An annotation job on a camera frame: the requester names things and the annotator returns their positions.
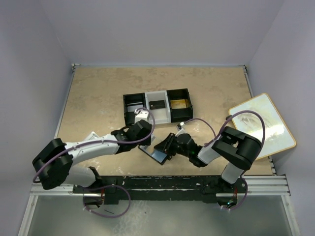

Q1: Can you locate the black leather card holder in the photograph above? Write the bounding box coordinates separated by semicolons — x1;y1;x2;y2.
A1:
138;134;172;165

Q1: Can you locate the black and white organizer tray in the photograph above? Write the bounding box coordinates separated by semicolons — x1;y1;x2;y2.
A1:
123;88;193;126

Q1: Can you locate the clear plastic card sleeve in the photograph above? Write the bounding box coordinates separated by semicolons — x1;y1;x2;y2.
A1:
84;131;99;141

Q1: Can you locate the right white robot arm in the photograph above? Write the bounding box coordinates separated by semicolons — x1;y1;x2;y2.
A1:
154;126;262;184

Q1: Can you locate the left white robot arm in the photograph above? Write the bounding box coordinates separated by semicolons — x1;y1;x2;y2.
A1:
32;119;155;190

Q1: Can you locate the silver credit card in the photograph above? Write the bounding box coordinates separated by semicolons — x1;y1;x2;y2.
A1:
127;104;143;113

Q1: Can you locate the black credit card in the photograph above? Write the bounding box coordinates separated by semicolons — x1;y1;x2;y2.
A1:
149;100;166;110

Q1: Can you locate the gold credit card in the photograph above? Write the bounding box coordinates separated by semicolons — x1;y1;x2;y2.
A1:
170;99;190;109

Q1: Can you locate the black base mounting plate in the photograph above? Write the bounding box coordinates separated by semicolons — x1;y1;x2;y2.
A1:
73;176;248;205

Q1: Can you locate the white board with wood rim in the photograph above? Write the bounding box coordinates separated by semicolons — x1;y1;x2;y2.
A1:
228;93;296;159

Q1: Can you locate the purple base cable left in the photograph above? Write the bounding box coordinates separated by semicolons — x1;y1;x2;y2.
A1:
82;184;131;218

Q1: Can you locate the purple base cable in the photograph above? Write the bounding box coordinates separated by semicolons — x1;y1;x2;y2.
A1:
220;177;248;211
82;184;131;218

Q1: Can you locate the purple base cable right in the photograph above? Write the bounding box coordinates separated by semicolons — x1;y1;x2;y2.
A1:
220;177;248;211

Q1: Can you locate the aluminium frame rail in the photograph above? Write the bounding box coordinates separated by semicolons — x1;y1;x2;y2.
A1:
18;176;300;236

